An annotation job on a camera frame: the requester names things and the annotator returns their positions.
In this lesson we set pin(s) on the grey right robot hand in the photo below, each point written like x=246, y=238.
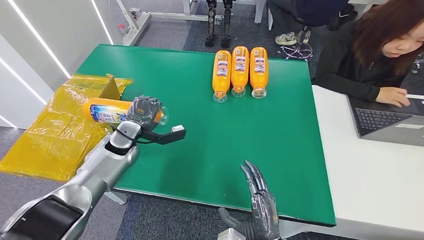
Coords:
x=263, y=212

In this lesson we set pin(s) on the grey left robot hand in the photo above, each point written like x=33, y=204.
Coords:
x=145, y=111

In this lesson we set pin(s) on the orange juice bottle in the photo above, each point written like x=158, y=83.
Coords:
x=240, y=69
x=221, y=74
x=258, y=71
x=106, y=111

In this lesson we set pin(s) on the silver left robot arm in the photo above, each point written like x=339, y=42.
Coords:
x=86, y=185

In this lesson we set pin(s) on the green topped table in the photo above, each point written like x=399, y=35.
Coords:
x=212, y=132

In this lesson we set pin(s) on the white table leg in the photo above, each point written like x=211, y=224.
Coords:
x=117, y=198

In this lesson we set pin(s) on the yellow film wrapped cardboard box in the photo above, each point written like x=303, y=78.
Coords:
x=56, y=142

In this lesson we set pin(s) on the black robot leg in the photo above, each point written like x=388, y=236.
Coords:
x=210, y=21
x=227, y=21

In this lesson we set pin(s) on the grey laptop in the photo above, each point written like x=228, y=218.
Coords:
x=384, y=121

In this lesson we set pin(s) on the person's shoe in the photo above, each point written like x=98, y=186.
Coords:
x=285, y=39
x=304, y=36

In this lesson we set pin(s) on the chrome chair base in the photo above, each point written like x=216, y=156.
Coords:
x=296, y=50

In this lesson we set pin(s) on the person's hand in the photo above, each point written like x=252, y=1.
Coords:
x=392, y=96

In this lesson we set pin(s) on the seated person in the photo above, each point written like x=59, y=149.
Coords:
x=304, y=11

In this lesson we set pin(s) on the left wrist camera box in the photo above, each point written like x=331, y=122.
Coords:
x=169, y=135

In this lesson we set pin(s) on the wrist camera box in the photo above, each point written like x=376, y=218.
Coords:
x=232, y=234
x=169, y=135

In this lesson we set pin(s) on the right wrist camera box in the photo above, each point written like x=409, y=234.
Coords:
x=232, y=234

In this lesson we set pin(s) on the white metal frame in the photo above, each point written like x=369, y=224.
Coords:
x=152, y=18

